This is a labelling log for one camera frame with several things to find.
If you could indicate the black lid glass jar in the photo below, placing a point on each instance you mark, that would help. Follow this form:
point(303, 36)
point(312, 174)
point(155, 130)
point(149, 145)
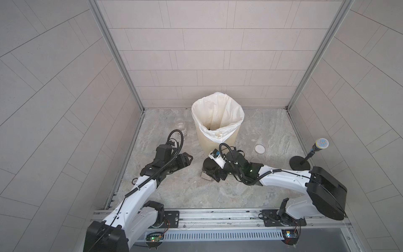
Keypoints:
point(209, 170)

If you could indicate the white lid rose tea jar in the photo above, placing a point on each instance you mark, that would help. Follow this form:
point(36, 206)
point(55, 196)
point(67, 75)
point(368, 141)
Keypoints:
point(181, 125)

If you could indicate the aluminium mounting rail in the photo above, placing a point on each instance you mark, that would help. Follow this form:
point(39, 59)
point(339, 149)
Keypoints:
point(232, 219)

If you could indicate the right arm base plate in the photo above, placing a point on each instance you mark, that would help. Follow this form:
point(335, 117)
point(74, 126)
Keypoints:
point(271, 218)

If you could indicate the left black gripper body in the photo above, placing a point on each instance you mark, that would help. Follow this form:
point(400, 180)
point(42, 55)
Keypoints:
point(177, 164)

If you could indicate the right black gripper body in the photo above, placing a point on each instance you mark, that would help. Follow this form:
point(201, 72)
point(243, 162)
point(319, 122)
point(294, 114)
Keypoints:
point(227, 169)

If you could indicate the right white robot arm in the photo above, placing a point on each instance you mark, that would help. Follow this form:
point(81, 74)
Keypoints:
point(321, 192)

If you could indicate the left circuit board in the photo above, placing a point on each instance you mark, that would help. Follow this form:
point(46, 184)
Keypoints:
point(155, 237)

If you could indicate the beige ribbed trash bin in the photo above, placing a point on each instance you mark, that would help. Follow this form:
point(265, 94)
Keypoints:
point(208, 145)

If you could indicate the round knob on stalk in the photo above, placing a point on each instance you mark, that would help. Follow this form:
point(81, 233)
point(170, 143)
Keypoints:
point(298, 163)

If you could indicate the white trash bag liner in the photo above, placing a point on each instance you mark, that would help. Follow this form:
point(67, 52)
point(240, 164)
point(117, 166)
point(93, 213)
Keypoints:
point(217, 117)

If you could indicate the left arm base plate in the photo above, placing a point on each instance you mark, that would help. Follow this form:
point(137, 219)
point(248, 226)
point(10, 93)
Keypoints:
point(167, 219)

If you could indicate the right circuit board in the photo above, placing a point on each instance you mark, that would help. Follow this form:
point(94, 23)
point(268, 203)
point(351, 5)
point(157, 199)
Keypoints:
point(291, 237)

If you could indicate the white jar lid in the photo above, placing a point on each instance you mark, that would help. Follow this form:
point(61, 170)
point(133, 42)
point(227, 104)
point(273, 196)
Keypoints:
point(260, 149)

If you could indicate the circuit board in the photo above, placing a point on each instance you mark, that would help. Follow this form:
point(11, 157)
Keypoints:
point(291, 237)
point(155, 237)

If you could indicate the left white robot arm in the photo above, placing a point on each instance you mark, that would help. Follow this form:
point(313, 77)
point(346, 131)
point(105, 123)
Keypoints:
point(119, 231)

